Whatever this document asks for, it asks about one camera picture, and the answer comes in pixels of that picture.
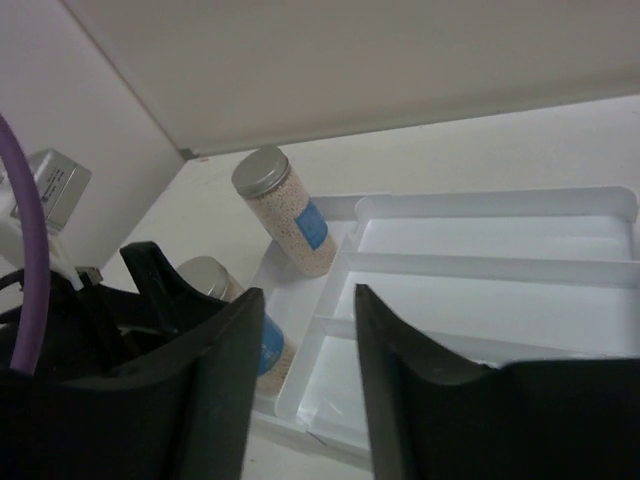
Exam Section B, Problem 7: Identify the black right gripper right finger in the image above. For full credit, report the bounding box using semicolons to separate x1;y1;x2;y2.
354;284;639;479

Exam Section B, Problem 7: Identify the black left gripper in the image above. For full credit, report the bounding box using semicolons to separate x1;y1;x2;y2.
1;241;227;380

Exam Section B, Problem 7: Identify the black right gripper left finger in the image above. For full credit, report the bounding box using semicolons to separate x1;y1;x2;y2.
1;288;264;479

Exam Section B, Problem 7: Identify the spice jar silver lid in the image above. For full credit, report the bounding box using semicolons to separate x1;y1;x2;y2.
174;255;300;401
231;146;338;277

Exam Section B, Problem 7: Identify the white divided organizer tray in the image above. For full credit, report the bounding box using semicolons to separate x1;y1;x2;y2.
253;187;639;457

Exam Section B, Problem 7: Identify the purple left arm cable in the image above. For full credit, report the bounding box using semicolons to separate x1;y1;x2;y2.
0;112;51;374

